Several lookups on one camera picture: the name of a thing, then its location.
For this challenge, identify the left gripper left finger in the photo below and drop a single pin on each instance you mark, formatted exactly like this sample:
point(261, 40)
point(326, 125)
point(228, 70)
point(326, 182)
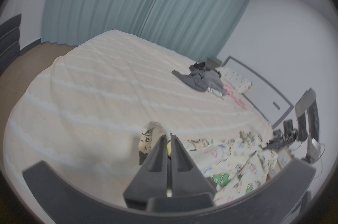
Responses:
point(154, 180)

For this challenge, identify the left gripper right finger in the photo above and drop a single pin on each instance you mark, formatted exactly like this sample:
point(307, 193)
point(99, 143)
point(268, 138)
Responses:
point(187, 180)

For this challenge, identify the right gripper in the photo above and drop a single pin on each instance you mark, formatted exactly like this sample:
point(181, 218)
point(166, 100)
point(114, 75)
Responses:
point(284, 139)

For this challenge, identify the white printed garment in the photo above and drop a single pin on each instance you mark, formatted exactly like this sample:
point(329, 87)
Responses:
point(232, 162)

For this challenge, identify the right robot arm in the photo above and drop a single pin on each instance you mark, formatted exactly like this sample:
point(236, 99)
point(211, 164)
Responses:
point(305, 104)

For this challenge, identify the pile of clothes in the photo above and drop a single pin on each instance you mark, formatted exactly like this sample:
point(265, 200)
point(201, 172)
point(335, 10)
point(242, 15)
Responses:
point(203, 80)

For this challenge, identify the white wooden bedside table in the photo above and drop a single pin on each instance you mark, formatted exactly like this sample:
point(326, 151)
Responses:
point(285, 158)

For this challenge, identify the pink garment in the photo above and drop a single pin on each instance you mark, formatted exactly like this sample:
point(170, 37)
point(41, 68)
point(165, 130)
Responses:
point(233, 94)

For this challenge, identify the white printed pillow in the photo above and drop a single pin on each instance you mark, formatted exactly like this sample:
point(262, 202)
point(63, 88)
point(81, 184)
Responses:
point(237, 80)

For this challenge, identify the grey bedside table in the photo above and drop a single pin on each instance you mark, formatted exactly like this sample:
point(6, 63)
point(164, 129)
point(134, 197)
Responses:
point(214, 61)

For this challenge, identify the bed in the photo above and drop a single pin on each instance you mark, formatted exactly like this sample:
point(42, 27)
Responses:
point(92, 90)

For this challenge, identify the black chest of drawers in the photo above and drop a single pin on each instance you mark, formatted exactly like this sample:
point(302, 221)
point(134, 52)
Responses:
point(9, 40)

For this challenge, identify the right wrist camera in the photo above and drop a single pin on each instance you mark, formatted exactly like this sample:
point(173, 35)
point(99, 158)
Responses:
point(287, 125)

